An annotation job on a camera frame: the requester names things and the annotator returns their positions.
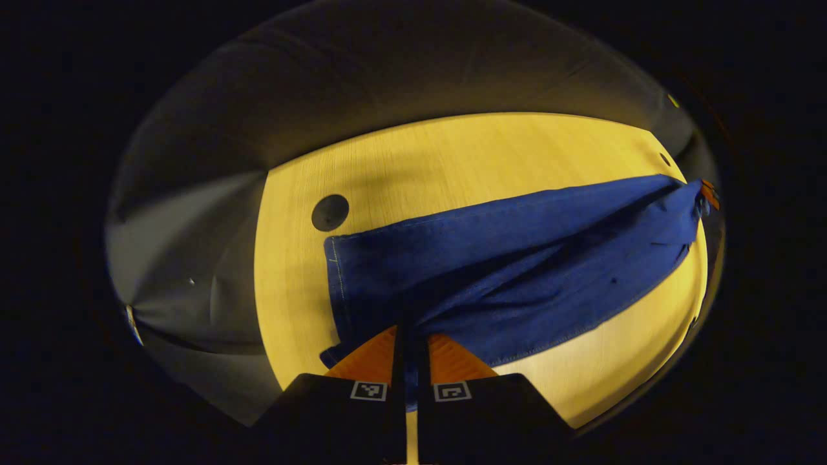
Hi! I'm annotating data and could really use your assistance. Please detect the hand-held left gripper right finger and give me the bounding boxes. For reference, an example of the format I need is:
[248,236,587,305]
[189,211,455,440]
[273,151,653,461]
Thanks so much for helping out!
[417,333,577,465]

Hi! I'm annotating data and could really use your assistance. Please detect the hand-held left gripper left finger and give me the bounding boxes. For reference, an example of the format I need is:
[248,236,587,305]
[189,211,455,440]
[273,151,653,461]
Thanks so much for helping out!
[252,323,408,465]

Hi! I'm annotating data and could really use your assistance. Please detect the blue denim jeans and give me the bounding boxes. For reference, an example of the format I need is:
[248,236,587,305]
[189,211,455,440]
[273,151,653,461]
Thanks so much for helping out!
[320,174,711,414]

